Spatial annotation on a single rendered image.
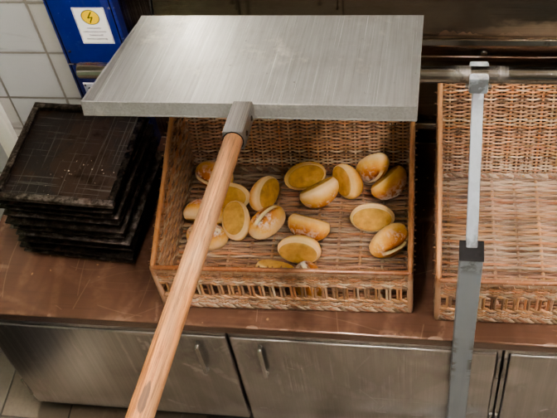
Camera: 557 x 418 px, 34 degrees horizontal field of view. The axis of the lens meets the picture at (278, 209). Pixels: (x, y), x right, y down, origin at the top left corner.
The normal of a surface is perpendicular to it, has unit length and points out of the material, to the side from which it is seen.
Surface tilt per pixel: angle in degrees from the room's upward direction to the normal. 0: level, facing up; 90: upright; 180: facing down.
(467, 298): 90
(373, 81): 14
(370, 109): 76
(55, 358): 90
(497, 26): 70
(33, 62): 90
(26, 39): 90
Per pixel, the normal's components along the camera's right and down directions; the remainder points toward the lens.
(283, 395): -0.13, 0.79
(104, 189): -0.11, -0.61
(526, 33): -0.16, 0.54
